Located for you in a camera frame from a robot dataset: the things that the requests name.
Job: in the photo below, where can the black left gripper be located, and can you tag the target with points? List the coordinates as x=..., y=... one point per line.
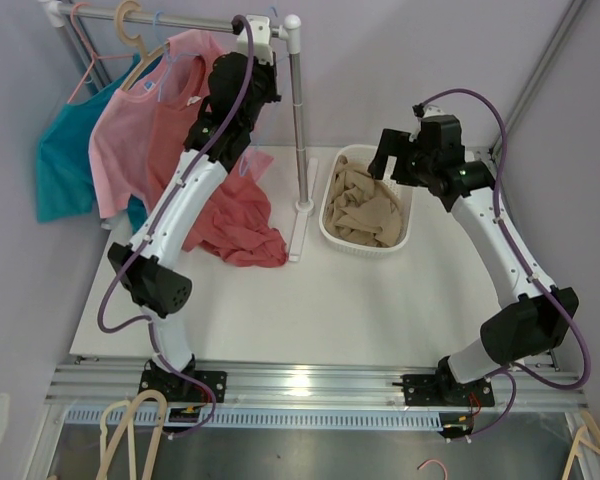
x=269, y=71

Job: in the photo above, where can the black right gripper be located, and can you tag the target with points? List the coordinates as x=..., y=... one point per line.
x=394, y=144

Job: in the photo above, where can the beige t shirt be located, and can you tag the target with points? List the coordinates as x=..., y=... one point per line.
x=361, y=210

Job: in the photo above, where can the light blue wire hanger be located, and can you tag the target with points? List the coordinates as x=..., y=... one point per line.
x=167, y=65
x=262, y=131

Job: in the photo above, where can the light pink t shirt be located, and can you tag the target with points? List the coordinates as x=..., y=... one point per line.
x=117, y=173

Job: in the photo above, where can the coral red t shirt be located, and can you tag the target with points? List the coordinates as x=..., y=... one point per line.
x=234, y=223

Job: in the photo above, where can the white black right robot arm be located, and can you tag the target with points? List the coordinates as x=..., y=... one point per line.
x=533, y=313

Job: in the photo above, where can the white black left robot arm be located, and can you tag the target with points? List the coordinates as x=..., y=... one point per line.
x=145, y=266

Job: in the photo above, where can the beige wooden hanger on rack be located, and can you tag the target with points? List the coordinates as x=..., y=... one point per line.
x=135, y=41

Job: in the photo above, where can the teal t shirt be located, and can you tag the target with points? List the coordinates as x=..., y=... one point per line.
x=64, y=180

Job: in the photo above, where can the beige hanger bottom right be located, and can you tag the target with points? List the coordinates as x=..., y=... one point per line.
x=583, y=460

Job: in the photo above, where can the white perforated plastic basket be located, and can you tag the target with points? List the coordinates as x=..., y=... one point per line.
x=364, y=155

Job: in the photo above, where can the metal clothes rack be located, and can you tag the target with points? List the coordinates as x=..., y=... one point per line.
x=289, y=31

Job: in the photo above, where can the beige hangers bottom left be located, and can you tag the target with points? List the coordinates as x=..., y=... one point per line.
x=126, y=426

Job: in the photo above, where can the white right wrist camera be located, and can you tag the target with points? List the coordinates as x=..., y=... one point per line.
x=423, y=111

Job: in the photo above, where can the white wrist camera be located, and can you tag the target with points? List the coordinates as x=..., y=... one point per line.
x=423, y=111
x=253, y=38

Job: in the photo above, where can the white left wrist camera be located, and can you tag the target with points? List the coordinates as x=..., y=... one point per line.
x=253, y=38

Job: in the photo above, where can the aluminium frame post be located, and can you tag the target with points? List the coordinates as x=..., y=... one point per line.
x=557, y=41

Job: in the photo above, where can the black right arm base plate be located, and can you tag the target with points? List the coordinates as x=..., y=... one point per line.
x=424, y=390

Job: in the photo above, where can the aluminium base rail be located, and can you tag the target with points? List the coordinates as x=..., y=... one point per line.
x=250, y=384

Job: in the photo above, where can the white slotted cable duct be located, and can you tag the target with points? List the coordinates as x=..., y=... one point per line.
x=177, y=419

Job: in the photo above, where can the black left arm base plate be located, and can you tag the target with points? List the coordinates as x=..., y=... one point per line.
x=177, y=389

